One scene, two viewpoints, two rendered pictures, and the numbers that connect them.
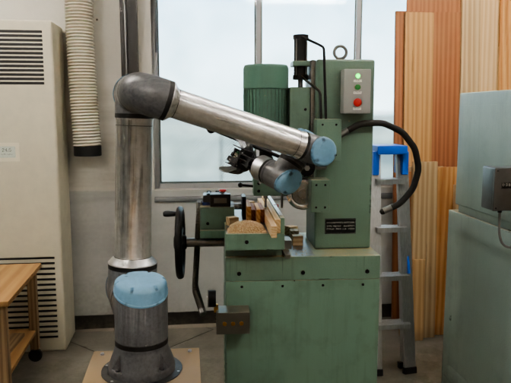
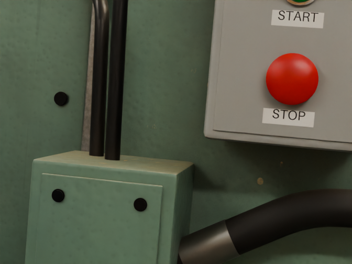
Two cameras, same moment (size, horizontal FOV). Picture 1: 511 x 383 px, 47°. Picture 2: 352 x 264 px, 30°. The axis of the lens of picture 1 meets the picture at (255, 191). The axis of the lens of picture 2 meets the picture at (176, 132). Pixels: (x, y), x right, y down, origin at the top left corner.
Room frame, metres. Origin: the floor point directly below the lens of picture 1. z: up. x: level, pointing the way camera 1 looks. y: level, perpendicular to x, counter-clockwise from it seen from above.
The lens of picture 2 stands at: (1.78, -0.39, 1.34)
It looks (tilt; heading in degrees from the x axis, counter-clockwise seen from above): 3 degrees down; 13
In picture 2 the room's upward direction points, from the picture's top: 5 degrees clockwise
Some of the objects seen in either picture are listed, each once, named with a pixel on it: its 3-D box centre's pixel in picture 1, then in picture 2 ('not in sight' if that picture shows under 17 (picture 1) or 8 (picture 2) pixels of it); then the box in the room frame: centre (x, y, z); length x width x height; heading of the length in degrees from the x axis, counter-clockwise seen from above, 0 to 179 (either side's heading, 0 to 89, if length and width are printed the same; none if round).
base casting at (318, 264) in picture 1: (295, 254); not in sight; (2.33, -0.16, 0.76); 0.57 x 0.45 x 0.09; 94
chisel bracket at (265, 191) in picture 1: (270, 188); not in sight; (2.32, -0.06, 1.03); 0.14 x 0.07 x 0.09; 94
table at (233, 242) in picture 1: (238, 226); not in sight; (2.34, 0.07, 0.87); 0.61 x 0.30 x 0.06; 4
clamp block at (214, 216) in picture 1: (217, 215); not in sight; (2.33, 0.15, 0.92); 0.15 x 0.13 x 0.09; 4
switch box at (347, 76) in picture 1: (355, 91); (297, 18); (2.20, -0.37, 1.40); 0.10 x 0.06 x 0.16; 94
